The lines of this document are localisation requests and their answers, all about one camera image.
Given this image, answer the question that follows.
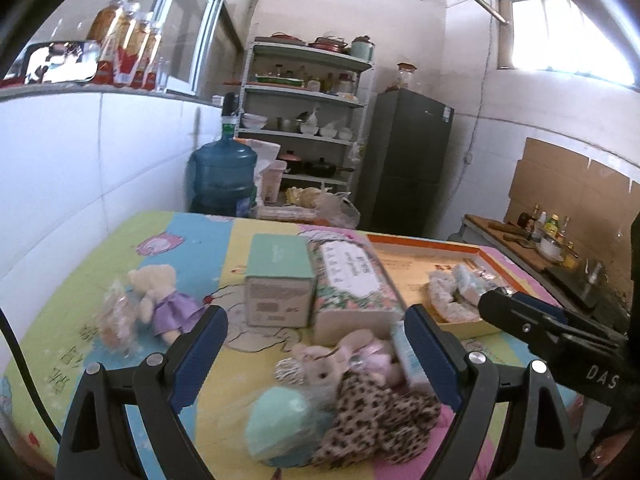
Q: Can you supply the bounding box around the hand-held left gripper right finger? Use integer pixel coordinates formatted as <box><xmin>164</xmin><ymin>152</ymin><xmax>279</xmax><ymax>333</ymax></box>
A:
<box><xmin>404</xmin><ymin>304</ymin><xmax>583</xmax><ymax>480</ymax></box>

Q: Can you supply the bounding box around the white bowl with rim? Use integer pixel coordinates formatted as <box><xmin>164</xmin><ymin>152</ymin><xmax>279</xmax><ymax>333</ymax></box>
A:
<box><xmin>537</xmin><ymin>236</ymin><xmax>566</xmax><ymax>263</ymax></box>

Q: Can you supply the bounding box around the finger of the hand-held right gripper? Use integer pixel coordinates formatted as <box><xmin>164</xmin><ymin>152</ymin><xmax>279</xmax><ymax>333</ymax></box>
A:
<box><xmin>510</xmin><ymin>291</ymin><xmax>627</xmax><ymax>344</ymax></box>
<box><xmin>477</xmin><ymin>289</ymin><xmax>566</xmax><ymax>357</ymax></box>

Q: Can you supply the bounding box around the glass jar with lid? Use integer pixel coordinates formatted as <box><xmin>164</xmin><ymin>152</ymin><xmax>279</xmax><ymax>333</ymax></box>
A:
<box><xmin>396</xmin><ymin>62</ymin><xmax>417</xmax><ymax>92</ymax></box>

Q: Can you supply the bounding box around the metal kettle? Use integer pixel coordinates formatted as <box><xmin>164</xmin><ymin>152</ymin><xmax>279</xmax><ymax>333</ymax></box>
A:
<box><xmin>580</xmin><ymin>259</ymin><xmax>608</xmax><ymax>288</ymax></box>

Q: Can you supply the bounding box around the white teal tissue pack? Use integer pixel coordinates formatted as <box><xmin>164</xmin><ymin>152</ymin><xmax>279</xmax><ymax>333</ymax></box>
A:
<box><xmin>390</xmin><ymin>320</ymin><xmax>431</xmax><ymax>393</ymax></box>

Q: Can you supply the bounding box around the white sack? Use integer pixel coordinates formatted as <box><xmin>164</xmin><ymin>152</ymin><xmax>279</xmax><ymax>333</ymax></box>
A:
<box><xmin>247</xmin><ymin>140</ymin><xmax>283</xmax><ymax>181</ymax></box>

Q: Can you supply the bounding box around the white plastic bag of food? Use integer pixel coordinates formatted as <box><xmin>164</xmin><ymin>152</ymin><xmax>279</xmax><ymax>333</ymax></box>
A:
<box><xmin>285</xmin><ymin>186</ymin><xmax>361</xmax><ymax>228</ymax></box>

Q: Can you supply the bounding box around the row of condiment bottles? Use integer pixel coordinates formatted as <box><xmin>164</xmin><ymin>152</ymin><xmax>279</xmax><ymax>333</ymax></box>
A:
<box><xmin>517</xmin><ymin>204</ymin><xmax>581</xmax><ymax>261</ymax></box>

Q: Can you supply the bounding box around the flat red pan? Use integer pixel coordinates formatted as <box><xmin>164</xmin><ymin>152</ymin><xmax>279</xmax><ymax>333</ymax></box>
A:
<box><xmin>255</xmin><ymin>32</ymin><xmax>307</xmax><ymax>46</ymax></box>

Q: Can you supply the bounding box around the mint enamel canister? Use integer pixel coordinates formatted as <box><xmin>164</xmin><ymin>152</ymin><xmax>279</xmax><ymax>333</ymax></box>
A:
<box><xmin>350</xmin><ymin>36</ymin><xmax>377</xmax><ymax>61</ymax></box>

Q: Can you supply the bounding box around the pink white plastic container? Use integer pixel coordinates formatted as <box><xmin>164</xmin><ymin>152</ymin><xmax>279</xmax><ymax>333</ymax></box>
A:
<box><xmin>260</xmin><ymin>160</ymin><xmax>287</xmax><ymax>204</ymax></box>

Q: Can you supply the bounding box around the mint lid white box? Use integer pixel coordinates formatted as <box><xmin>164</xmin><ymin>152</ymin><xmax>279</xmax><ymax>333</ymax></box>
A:
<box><xmin>244</xmin><ymin>233</ymin><xmax>317</xmax><ymax>328</ymax></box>

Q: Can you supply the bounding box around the floral tissue box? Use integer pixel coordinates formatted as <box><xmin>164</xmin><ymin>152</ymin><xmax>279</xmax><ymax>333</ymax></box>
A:
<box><xmin>306</xmin><ymin>237</ymin><xmax>407</xmax><ymax>346</ymax></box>

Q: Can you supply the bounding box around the orange shallow cardboard box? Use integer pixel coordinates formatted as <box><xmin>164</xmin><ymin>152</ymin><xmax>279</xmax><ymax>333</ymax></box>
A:
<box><xmin>367</xmin><ymin>234</ymin><xmax>538</xmax><ymax>337</ymax></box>

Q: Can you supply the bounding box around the bun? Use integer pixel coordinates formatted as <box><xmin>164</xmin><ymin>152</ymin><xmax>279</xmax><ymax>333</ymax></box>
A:
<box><xmin>95</xmin><ymin>280</ymin><xmax>146</xmax><ymax>356</ymax></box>

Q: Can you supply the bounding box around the wooden rolling pin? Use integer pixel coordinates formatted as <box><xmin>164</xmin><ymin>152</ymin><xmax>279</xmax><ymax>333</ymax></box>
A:
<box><xmin>487</xmin><ymin>221</ymin><xmax>526</xmax><ymax>241</ymax></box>

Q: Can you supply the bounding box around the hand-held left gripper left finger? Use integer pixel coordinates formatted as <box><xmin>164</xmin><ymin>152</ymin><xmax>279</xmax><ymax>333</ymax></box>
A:
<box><xmin>55</xmin><ymin>305</ymin><xmax>229</xmax><ymax>480</ymax></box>

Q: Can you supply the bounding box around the white teddy bear purple dress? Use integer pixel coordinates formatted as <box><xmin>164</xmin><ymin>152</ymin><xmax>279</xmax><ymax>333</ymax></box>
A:
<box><xmin>126</xmin><ymin>264</ymin><xmax>207</xmax><ymax>343</ymax></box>

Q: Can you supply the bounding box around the red lidded pot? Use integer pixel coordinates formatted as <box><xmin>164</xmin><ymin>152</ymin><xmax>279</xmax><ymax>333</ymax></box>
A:
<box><xmin>309</xmin><ymin>35</ymin><xmax>351</xmax><ymax>53</ymax></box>

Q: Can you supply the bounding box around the red label drink bottle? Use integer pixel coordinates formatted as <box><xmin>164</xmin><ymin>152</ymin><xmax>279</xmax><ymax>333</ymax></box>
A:
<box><xmin>114</xmin><ymin>2</ymin><xmax>141</xmax><ymax>86</ymax></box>
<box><xmin>142</xmin><ymin>22</ymin><xmax>163</xmax><ymax>91</ymax></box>
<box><xmin>129</xmin><ymin>12</ymin><xmax>153</xmax><ymax>88</ymax></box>
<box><xmin>86</xmin><ymin>0</ymin><xmax>130</xmax><ymax>85</ymax></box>

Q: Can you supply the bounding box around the row of glass jars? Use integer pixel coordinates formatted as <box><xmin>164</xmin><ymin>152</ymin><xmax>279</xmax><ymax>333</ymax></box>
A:
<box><xmin>270</xmin><ymin>62</ymin><xmax>358</xmax><ymax>96</ymax></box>

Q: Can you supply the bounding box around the black stove top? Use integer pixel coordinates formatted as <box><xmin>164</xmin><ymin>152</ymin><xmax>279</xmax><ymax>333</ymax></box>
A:
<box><xmin>545</xmin><ymin>265</ymin><xmax>631</xmax><ymax>311</ymax></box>

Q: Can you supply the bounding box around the cardboard sheet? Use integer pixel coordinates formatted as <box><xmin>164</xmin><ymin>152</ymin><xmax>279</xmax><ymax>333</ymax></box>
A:
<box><xmin>505</xmin><ymin>137</ymin><xmax>640</xmax><ymax>261</ymax></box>

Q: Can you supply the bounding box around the mint green plush in bag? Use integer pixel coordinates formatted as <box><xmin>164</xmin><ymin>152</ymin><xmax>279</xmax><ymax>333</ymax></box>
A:
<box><xmin>244</xmin><ymin>387</ymin><xmax>336</xmax><ymax>466</ymax></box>

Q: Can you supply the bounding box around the water jug pump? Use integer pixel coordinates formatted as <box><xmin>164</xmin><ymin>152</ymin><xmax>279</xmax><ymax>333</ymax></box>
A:
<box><xmin>220</xmin><ymin>92</ymin><xmax>240</xmax><ymax>141</ymax></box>

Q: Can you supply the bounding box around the red cooking pot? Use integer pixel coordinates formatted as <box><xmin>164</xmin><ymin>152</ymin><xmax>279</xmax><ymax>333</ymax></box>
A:
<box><xmin>279</xmin><ymin>150</ymin><xmax>306</xmax><ymax>176</ymax></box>

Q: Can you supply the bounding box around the green tray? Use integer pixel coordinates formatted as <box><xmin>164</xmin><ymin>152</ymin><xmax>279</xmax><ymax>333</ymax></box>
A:
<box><xmin>255</xmin><ymin>74</ymin><xmax>306</xmax><ymax>87</ymax></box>

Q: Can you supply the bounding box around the leopard print cloth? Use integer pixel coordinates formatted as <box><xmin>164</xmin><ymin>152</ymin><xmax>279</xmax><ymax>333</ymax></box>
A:
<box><xmin>310</xmin><ymin>372</ymin><xmax>443</xmax><ymax>466</ymax></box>

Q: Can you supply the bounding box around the blue water jug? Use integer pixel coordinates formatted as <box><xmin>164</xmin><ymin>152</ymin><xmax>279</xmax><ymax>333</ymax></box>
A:
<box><xmin>187</xmin><ymin>140</ymin><xmax>258</xmax><ymax>218</ymax></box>

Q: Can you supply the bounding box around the white teal-print packet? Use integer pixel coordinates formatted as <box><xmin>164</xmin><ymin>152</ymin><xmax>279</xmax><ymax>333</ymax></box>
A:
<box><xmin>450</xmin><ymin>265</ymin><xmax>488</xmax><ymax>301</ymax></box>

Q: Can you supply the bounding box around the white floral cloth bundle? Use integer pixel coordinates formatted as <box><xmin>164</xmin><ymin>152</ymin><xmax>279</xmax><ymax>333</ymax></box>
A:
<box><xmin>427</xmin><ymin>270</ymin><xmax>481</xmax><ymax>323</ymax></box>

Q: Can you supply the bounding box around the dark refrigerator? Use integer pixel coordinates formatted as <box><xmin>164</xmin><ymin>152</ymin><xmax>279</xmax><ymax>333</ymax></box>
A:
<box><xmin>357</xmin><ymin>89</ymin><xmax>456</xmax><ymax>238</ymax></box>

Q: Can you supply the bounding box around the small high window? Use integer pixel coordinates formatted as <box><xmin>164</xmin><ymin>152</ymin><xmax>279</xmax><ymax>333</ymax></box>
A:
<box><xmin>495</xmin><ymin>0</ymin><xmax>636</xmax><ymax>86</ymax></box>

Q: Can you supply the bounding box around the rounded mirror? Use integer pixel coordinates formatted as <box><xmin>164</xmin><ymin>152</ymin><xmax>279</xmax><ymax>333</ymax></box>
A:
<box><xmin>22</xmin><ymin>40</ymin><xmax>101</xmax><ymax>85</ymax></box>

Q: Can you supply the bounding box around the black cable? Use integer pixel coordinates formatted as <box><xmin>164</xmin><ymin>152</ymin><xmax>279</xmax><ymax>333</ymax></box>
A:
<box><xmin>0</xmin><ymin>305</ymin><xmax>62</xmax><ymax>447</ymax></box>

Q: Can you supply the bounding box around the zebra striped ball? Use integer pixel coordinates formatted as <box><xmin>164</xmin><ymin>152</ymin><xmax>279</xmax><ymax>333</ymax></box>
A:
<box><xmin>274</xmin><ymin>357</ymin><xmax>306</xmax><ymax>388</ymax></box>

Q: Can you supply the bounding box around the kitchen counter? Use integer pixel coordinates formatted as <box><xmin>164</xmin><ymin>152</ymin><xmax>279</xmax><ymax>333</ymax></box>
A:
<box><xmin>462</xmin><ymin>214</ymin><xmax>636</xmax><ymax>321</ymax></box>

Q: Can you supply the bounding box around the metal shelf rack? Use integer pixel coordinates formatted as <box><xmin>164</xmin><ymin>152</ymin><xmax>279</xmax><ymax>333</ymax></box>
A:
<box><xmin>239</xmin><ymin>37</ymin><xmax>376</xmax><ymax>211</ymax></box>

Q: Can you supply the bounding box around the colourful striped cartoon blanket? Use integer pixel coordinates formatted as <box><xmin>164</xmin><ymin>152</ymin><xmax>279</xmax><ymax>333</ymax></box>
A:
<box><xmin>0</xmin><ymin>210</ymin><xmax>586</xmax><ymax>480</ymax></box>

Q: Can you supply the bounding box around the pink plush rabbit in bag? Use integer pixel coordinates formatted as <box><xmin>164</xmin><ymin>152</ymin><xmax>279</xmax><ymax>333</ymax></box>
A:
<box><xmin>292</xmin><ymin>330</ymin><xmax>406</xmax><ymax>391</ymax></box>

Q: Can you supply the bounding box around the black frying pan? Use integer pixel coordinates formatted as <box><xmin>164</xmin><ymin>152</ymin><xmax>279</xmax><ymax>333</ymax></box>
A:
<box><xmin>302</xmin><ymin>157</ymin><xmax>356</xmax><ymax>178</ymax></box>

